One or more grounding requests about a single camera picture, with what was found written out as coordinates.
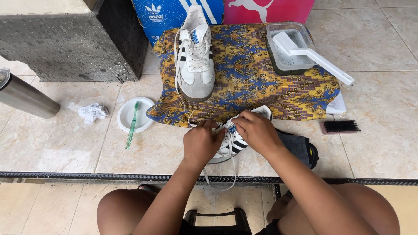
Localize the person's right hand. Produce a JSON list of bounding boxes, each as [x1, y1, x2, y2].
[[230, 110, 281, 157]]

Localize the person's left hand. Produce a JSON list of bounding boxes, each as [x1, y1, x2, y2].
[[182, 119, 226, 164]]

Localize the white sneaker with black stripes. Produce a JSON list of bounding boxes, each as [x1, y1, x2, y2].
[[189, 105, 273, 191], [173, 5, 216, 128]]

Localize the dark grey folded cloth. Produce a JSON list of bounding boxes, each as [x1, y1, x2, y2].
[[275, 128, 319, 170]]

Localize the yellow blue batik cloth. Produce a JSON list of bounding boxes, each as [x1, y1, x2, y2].
[[146, 23, 341, 128]]

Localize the white round plate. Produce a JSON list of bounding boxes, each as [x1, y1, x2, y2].
[[117, 97, 155, 133]]

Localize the black sandal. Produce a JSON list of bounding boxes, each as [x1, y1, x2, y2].
[[137, 184, 161, 194]]

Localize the green toothbrush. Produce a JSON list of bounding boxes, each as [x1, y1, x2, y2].
[[125, 101, 140, 149]]

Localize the clear plastic container soapy water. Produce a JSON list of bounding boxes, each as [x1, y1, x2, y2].
[[265, 22, 317, 76]]

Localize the pink brush with black bristles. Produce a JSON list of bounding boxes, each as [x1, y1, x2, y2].
[[320, 120, 361, 135]]

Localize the white paper sheet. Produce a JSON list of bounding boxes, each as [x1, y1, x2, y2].
[[325, 90, 347, 115]]

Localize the black plastic stool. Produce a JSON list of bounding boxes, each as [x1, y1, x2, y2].
[[184, 208, 253, 235]]

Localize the person's black shorts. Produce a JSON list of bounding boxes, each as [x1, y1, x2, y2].
[[178, 218, 281, 235]]

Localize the person's left leg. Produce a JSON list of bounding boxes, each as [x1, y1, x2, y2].
[[97, 188, 158, 235]]

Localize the person's leg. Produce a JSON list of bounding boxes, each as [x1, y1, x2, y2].
[[97, 188, 158, 235], [266, 183, 401, 235]]

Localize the crumpled white tissue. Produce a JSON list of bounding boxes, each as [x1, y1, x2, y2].
[[77, 102, 109, 125]]

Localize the black metal drain grate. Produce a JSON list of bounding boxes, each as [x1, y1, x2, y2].
[[0, 171, 418, 186]]

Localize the pink shoebox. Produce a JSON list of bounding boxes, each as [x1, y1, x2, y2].
[[223, 0, 316, 25]]

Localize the person's right leg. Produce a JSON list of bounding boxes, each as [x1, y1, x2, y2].
[[266, 183, 401, 235]]

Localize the blue shoebox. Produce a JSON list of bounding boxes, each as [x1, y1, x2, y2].
[[131, 0, 225, 47]]

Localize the grey stone pillar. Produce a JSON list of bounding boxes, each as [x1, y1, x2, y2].
[[0, 0, 149, 83]]

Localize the stainless steel tumbler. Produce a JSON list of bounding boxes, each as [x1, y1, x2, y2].
[[0, 68, 61, 119]]

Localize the white long-handled brush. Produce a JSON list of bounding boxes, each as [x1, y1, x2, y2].
[[272, 31, 355, 86]]

